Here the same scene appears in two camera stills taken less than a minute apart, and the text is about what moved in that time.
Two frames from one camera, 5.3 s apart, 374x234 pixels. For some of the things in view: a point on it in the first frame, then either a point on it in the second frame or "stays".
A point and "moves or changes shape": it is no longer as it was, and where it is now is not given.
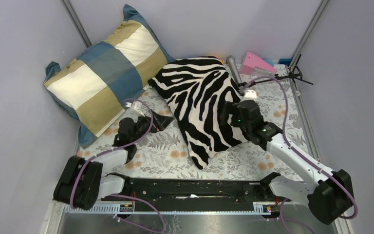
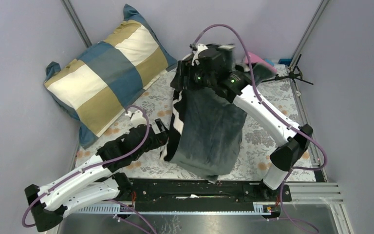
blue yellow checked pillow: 94,88 stays
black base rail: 195,191 stays
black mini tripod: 295,74 stays
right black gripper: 233,108 → 186,68
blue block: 285,61 stays
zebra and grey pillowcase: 196,89 moves or changes shape
